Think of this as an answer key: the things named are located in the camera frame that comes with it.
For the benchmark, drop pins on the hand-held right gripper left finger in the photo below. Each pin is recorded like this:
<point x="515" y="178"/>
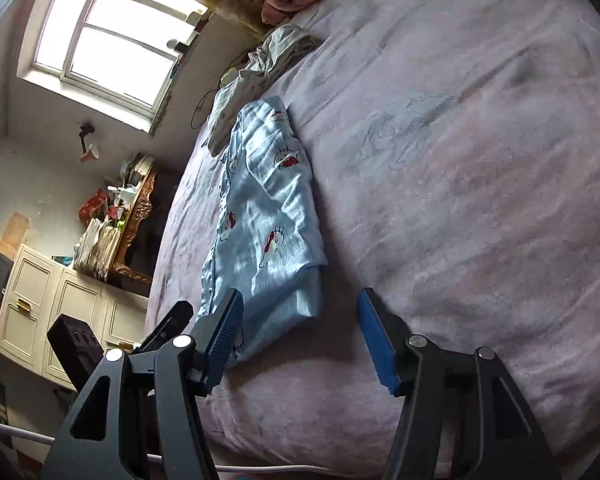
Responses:
<point x="225" y="335"/>

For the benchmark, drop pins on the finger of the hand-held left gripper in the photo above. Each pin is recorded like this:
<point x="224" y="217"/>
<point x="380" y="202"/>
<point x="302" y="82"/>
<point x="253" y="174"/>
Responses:
<point x="172" y="320"/>

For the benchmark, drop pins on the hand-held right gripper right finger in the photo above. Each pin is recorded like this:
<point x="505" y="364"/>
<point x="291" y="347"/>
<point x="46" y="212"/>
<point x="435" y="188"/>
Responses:
<point x="377" y="340"/>

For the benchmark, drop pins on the light blue printed pants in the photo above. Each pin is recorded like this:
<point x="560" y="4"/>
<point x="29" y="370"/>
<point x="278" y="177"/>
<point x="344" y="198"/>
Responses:
<point x="270" y="220"/>

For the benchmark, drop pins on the white cabinet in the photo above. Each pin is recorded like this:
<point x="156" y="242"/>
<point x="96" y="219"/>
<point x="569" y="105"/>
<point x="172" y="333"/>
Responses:
<point x="35" y="285"/>

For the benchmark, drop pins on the stack of papers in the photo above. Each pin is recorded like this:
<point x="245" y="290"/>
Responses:
<point x="95" y="250"/>

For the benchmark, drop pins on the carved wooden desk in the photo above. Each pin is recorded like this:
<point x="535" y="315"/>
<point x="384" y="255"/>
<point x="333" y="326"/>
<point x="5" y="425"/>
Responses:
<point x="140" y="210"/>

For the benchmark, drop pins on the red packet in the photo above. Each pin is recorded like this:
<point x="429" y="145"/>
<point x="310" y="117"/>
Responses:
<point x="92" y="205"/>

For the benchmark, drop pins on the stack of books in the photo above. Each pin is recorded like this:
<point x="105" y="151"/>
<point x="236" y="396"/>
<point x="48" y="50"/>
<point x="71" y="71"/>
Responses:
<point x="137" y="166"/>

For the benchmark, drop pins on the bed with pink sheet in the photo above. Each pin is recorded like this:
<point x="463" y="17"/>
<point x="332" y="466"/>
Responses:
<point x="455" y="185"/>

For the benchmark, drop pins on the white printed garment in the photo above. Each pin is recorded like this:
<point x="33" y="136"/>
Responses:
<point x="230" y="105"/>

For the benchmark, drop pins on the white framed window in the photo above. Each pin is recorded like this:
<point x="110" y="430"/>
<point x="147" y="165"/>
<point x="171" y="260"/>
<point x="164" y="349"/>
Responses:
<point x="110" y="35"/>

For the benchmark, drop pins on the wall lamp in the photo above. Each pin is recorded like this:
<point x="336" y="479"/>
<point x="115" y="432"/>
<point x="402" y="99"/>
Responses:
<point x="89" y="152"/>

